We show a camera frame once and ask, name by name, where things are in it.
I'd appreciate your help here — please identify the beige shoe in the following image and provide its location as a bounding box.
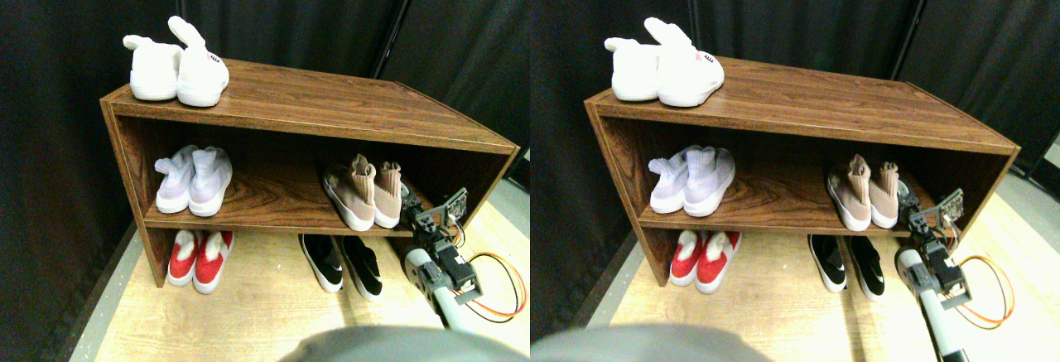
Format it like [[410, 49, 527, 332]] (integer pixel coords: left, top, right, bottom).
[[868, 162, 902, 229], [323, 154, 378, 232], [373, 162, 405, 229], [826, 155, 873, 232]]

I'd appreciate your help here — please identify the black shoe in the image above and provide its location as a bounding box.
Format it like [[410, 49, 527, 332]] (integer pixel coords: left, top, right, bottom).
[[808, 234, 848, 294], [341, 236, 383, 302], [846, 236, 886, 302], [299, 234, 345, 294]]

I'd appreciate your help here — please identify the brown shoe rack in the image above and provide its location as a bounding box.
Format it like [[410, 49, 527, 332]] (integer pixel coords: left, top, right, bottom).
[[100, 58, 521, 288], [584, 57, 1022, 287]]

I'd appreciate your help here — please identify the red shoe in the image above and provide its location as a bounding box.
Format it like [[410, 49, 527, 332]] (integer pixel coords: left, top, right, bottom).
[[670, 231, 707, 287], [193, 230, 235, 295], [167, 230, 205, 287], [696, 230, 742, 295]]

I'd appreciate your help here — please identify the lilac shoe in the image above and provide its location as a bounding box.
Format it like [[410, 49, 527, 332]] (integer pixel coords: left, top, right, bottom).
[[684, 147, 736, 218], [189, 147, 234, 218], [155, 146, 200, 215], [648, 148, 695, 215]]

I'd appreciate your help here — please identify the white shoe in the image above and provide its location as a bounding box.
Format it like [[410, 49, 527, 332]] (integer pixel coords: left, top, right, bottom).
[[123, 35, 185, 102], [644, 17, 725, 108], [605, 37, 664, 102], [168, 16, 230, 108]]

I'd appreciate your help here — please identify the orange wire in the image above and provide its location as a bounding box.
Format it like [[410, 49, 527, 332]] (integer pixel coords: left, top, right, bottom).
[[464, 252, 529, 325], [952, 256, 1016, 331]]

